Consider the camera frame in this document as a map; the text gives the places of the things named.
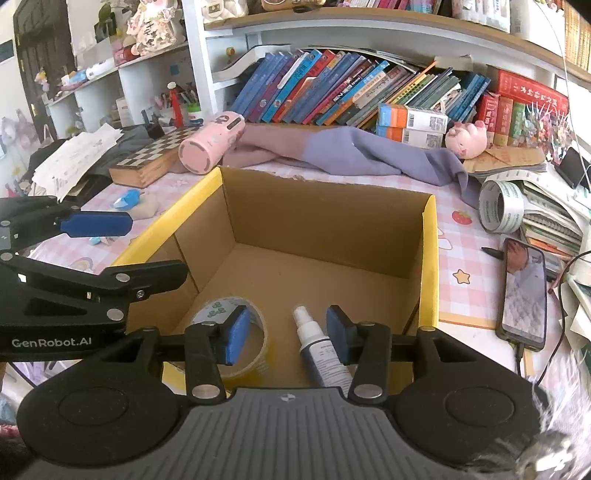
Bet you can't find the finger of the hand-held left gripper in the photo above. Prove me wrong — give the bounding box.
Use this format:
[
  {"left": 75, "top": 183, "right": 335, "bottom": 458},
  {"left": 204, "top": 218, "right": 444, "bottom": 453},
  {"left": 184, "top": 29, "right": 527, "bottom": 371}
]
[
  {"left": 0, "top": 196, "right": 134, "bottom": 260},
  {"left": 0, "top": 255, "right": 189, "bottom": 326}
]

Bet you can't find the red bottle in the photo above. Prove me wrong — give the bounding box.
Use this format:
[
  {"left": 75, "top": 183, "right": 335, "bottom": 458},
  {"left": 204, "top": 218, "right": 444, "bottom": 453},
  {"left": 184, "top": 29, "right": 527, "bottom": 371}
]
[{"left": 167, "top": 82, "right": 186, "bottom": 128}]

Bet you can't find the black holder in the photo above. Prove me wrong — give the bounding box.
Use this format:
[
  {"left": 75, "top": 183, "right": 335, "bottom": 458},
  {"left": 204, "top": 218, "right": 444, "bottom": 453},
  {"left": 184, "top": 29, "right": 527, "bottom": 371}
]
[{"left": 143, "top": 108, "right": 166, "bottom": 138}]

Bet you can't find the black door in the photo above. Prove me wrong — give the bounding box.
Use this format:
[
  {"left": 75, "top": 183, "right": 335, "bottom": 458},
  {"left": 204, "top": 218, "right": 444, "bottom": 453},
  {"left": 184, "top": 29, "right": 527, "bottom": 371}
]
[{"left": 12, "top": 0, "right": 77, "bottom": 140}]

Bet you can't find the stack of white papers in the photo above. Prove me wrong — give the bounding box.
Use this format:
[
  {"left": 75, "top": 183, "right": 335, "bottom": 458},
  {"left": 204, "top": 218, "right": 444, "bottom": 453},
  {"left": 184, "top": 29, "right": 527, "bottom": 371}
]
[{"left": 31, "top": 123, "right": 125, "bottom": 202}]

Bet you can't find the black smartphone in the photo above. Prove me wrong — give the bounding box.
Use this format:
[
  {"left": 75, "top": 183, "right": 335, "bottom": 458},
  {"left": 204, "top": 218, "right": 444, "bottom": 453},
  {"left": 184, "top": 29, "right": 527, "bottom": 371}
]
[{"left": 496, "top": 237, "right": 549, "bottom": 352}]

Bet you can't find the pink pig toy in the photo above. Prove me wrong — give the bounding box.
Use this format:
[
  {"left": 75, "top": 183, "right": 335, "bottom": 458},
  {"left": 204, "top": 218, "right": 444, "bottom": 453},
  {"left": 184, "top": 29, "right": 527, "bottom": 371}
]
[{"left": 444, "top": 120, "right": 495, "bottom": 160}]

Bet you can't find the stack of magazines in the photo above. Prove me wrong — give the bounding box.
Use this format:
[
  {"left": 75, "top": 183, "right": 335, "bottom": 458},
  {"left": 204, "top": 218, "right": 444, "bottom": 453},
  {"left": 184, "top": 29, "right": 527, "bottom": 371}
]
[{"left": 516, "top": 179, "right": 586, "bottom": 260}]

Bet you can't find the beige eraser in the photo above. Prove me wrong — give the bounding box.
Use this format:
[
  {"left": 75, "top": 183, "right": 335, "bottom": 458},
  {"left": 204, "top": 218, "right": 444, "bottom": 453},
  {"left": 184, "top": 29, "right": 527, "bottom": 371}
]
[{"left": 130, "top": 194, "right": 160, "bottom": 219}]

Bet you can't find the orange and white box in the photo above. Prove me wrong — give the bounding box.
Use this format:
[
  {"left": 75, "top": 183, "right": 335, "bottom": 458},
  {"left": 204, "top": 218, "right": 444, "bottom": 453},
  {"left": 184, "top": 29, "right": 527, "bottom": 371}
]
[
  {"left": 377, "top": 104, "right": 449, "bottom": 133},
  {"left": 376, "top": 124, "right": 447, "bottom": 150}
]

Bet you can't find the lavender cloth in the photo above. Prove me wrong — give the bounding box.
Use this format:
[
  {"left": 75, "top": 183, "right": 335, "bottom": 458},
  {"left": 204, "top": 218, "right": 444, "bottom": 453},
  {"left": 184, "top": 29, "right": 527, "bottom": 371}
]
[{"left": 295, "top": 127, "right": 484, "bottom": 209}]

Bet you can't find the thin white cable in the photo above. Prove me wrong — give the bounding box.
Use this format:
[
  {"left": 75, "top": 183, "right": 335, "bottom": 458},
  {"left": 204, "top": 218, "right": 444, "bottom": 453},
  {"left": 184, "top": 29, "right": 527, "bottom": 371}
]
[{"left": 539, "top": 0, "right": 583, "bottom": 154}]

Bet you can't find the clear printed tape roll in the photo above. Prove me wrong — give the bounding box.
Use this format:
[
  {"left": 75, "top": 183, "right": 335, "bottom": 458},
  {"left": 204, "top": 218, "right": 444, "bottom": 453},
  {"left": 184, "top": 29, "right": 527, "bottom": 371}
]
[{"left": 188, "top": 296, "right": 270, "bottom": 379}]

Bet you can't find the row of colourful books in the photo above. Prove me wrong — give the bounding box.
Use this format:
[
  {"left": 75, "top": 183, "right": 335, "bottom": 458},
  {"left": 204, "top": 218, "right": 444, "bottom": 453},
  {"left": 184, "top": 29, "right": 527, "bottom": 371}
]
[{"left": 230, "top": 48, "right": 491, "bottom": 128}]

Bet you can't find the mauve cloth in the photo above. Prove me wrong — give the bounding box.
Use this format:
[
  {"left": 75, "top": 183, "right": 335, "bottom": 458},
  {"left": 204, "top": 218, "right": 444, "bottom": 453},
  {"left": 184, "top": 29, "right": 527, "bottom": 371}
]
[{"left": 223, "top": 124, "right": 325, "bottom": 169}]

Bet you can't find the pink tumbler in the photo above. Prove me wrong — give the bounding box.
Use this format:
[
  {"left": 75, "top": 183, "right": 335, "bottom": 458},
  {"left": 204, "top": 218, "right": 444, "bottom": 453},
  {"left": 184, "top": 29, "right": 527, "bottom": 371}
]
[{"left": 178, "top": 112, "right": 246, "bottom": 175}]

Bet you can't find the thick red dictionary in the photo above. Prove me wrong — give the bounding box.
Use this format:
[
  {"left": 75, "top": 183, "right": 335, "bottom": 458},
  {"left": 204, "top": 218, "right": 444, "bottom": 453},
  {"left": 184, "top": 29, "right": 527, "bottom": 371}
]
[{"left": 488, "top": 68, "right": 570, "bottom": 106}]

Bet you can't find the wooden chessboard box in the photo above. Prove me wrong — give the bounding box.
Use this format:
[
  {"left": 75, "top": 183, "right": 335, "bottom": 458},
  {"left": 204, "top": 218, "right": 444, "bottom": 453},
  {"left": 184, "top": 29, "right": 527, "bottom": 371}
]
[{"left": 108, "top": 126, "right": 202, "bottom": 189}]

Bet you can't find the white and navy spray bottle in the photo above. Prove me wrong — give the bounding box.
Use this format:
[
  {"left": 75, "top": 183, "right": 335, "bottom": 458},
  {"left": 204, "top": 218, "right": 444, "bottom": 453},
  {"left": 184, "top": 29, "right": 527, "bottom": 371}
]
[{"left": 293, "top": 305, "right": 354, "bottom": 398}]

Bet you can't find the white bookshelf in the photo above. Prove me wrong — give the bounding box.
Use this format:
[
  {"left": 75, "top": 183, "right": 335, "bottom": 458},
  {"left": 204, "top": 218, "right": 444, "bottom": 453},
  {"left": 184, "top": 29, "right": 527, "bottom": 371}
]
[{"left": 45, "top": 0, "right": 591, "bottom": 140}]

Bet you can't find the brown paper envelope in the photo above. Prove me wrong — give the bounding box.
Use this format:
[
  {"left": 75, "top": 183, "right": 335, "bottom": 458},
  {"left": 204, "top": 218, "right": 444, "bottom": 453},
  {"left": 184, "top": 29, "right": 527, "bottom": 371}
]
[{"left": 464, "top": 146, "right": 548, "bottom": 179}]

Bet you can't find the red hardcover book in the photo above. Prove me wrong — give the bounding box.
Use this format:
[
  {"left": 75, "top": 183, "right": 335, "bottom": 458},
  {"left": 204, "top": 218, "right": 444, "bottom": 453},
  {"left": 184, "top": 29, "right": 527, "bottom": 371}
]
[
  {"left": 493, "top": 95, "right": 515, "bottom": 147},
  {"left": 475, "top": 92, "right": 500, "bottom": 140}
]

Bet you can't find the silver metal bell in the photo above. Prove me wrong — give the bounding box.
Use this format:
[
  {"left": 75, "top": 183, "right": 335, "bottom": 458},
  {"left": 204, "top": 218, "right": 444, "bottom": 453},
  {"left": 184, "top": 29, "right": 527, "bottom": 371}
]
[{"left": 516, "top": 431, "right": 576, "bottom": 480}]

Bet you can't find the white fluffy fabric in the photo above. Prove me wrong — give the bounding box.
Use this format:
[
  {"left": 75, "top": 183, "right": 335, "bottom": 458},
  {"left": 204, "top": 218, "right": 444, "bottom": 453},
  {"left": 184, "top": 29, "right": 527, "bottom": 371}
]
[{"left": 475, "top": 348, "right": 591, "bottom": 480}]

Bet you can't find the pink doll figurine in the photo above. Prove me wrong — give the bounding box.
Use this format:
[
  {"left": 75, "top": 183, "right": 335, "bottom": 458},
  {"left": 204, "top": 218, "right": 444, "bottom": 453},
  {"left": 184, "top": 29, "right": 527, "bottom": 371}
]
[{"left": 126, "top": 0, "right": 179, "bottom": 57}]

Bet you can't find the white printed tape roll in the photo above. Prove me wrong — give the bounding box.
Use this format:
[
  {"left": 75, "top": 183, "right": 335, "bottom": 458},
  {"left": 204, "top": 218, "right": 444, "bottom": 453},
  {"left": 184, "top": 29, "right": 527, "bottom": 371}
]
[{"left": 478, "top": 178, "right": 526, "bottom": 234}]

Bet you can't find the green hardcover book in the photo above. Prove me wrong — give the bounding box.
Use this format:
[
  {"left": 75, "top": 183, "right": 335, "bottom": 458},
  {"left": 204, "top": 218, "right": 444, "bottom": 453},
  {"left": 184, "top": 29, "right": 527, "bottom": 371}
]
[{"left": 507, "top": 101, "right": 527, "bottom": 148}]

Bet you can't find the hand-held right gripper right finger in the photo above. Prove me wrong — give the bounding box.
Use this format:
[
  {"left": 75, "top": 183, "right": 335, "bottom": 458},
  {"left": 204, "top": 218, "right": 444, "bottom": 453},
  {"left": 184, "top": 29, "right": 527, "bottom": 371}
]
[{"left": 325, "top": 305, "right": 469, "bottom": 402}]

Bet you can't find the colourful origami bundle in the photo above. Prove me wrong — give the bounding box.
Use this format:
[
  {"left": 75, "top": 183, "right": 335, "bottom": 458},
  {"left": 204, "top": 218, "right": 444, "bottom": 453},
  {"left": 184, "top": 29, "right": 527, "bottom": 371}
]
[{"left": 523, "top": 103, "right": 574, "bottom": 158}]

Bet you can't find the yellow-edged cardboard box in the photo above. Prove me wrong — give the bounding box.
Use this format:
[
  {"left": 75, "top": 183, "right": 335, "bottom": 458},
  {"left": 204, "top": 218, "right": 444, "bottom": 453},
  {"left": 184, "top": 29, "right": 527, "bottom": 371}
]
[{"left": 107, "top": 166, "right": 440, "bottom": 394}]

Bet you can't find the black device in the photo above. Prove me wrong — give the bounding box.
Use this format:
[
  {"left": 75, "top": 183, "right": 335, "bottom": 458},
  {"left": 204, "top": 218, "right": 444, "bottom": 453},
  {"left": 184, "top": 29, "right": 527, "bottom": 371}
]
[{"left": 556, "top": 147, "right": 591, "bottom": 191}]

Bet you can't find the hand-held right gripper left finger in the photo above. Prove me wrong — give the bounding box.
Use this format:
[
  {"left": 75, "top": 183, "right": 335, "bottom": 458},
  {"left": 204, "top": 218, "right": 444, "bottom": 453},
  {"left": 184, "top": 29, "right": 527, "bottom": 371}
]
[{"left": 92, "top": 305, "right": 253, "bottom": 401}]

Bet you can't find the dark grey cloth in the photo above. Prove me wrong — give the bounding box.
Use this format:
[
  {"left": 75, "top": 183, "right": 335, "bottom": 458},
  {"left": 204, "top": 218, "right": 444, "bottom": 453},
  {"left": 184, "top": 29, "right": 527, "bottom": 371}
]
[{"left": 87, "top": 124, "right": 154, "bottom": 177}]

